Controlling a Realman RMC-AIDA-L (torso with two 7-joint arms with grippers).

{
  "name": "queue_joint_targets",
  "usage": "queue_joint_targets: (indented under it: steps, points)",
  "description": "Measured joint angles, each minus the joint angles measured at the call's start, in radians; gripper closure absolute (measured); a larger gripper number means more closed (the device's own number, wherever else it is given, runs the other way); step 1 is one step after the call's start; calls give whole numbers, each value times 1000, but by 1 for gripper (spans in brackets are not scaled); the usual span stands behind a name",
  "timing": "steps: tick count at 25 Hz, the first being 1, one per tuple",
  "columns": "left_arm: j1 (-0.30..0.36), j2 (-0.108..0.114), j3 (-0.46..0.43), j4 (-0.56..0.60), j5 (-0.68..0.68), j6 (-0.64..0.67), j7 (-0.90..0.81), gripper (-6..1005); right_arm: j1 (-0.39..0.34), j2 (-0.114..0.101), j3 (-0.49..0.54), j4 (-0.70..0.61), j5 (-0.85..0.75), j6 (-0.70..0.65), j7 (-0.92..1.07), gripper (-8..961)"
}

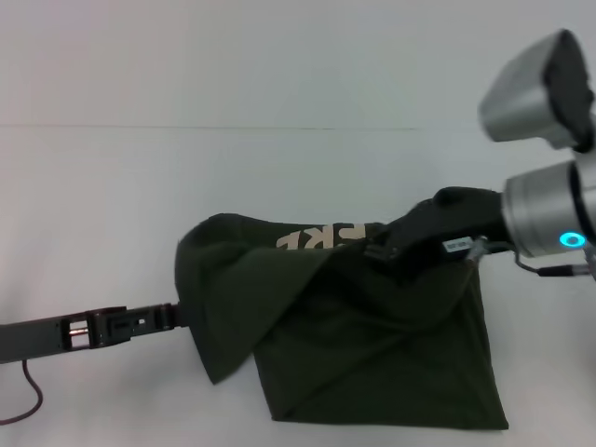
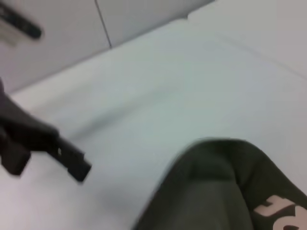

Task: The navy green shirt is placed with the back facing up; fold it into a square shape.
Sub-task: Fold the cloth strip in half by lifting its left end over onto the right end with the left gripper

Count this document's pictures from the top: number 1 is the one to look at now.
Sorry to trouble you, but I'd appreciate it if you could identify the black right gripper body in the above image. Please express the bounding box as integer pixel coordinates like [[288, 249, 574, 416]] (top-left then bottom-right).
[[379, 185, 511, 262]]

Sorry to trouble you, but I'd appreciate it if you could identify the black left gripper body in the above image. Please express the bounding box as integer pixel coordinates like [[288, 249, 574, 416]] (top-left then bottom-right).
[[0, 305, 129, 366]]

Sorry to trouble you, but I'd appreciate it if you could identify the grey right arm cable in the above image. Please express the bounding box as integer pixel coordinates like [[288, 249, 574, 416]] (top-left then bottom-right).
[[511, 249, 596, 282]]

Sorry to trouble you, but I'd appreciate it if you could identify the dark green shirt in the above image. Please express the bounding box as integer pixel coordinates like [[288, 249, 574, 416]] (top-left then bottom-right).
[[174, 185, 511, 430]]

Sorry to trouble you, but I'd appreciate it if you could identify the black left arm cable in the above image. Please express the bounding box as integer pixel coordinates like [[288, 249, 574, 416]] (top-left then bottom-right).
[[0, 360, 45, 426]]

